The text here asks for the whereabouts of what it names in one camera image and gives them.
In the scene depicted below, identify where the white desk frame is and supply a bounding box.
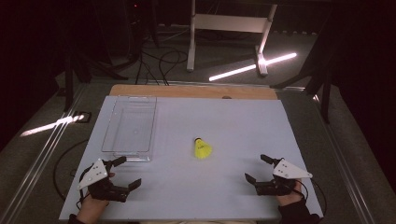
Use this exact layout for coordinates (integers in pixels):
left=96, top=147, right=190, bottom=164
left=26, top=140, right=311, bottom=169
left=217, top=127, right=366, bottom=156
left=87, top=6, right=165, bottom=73
left=186, top=0, right=278, bottom=77

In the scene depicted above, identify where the black stand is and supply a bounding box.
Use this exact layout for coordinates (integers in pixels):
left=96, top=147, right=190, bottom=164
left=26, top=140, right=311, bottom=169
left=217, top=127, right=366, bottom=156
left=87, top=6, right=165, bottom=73
left=270, top=6, right=337, bottom=125
left=63, top=40, right=129, bottom=113

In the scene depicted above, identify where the wooden table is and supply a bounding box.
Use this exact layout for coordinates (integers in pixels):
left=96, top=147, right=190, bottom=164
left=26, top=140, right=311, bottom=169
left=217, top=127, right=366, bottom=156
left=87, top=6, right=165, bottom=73
left=109, top=83, right=278, bottom=101

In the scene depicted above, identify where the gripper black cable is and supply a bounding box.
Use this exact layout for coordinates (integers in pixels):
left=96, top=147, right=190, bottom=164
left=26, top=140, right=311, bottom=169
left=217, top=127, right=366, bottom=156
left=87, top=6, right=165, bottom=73
left=76, top=169, right=92, bottom=211
left=295, top=177, right=329, bottom=217

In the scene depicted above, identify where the metal floor rail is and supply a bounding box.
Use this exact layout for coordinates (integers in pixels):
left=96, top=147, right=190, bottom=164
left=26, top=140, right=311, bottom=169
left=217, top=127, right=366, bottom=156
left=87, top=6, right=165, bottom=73
left=309, top=92, right=376, bottom=224
left=0, top=83, right=87, bottom=224

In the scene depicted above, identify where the yellow shuttlecock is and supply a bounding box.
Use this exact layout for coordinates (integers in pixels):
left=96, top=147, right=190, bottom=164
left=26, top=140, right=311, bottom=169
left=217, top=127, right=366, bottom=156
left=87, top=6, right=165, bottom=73
left=193, top=137, right=213, bottom=160

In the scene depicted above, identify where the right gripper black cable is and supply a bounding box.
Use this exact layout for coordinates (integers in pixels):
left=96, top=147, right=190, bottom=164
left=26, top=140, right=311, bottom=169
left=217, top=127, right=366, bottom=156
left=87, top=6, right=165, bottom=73
left=295, top=177, right=329, bottom=217

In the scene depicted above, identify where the black floor box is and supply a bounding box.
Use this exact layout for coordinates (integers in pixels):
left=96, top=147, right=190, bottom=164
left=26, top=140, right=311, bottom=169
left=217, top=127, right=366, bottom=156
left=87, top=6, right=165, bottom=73
left=73, top=110, right=92, bottom=124

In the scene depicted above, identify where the black floor cable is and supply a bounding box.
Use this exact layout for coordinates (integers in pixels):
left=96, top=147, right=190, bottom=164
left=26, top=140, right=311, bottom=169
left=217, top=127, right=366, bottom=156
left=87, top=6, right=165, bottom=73
left=52, top=138, right=90, bottom=202

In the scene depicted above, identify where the black cables bundle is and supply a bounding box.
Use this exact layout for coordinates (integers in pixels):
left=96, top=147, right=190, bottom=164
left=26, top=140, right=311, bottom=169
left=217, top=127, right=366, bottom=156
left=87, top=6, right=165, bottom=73
left=134, top=46, right=190, bottom=87

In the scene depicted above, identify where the person's right hand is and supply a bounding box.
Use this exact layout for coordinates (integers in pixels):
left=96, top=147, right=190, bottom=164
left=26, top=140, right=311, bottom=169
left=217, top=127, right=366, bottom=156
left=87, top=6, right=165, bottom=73
left=276, top=179, right=304, bottom=207

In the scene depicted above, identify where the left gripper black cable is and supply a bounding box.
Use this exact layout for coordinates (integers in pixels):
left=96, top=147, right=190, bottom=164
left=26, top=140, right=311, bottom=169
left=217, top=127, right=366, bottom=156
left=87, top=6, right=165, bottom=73
left=76, top=169, right=92, bottom=211

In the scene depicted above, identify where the clear plastic box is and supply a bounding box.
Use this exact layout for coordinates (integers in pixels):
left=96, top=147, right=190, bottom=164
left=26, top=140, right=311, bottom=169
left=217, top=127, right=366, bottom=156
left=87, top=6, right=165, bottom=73
left=101, top=95, right=158, bottom=162

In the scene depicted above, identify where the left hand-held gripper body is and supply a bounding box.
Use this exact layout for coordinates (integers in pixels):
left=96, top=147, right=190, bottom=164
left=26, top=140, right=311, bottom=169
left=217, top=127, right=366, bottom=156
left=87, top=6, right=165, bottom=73
left=77, top=158, right=131, bottom=203

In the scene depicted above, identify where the person's left hand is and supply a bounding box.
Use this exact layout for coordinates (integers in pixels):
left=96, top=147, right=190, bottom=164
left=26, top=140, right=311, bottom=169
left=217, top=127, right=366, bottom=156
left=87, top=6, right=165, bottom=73
left=75, top=172, right=116, bottom=224

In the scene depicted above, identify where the white board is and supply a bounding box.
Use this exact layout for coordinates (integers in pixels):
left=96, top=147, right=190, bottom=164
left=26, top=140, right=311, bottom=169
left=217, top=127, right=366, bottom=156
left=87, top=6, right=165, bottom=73
left=59, top=95, right=324, bottom=222

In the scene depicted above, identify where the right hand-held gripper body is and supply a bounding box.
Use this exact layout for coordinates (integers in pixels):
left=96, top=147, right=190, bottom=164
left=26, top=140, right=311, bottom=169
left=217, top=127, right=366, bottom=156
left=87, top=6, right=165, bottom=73
left=253, top=158, right=314, bottom=197

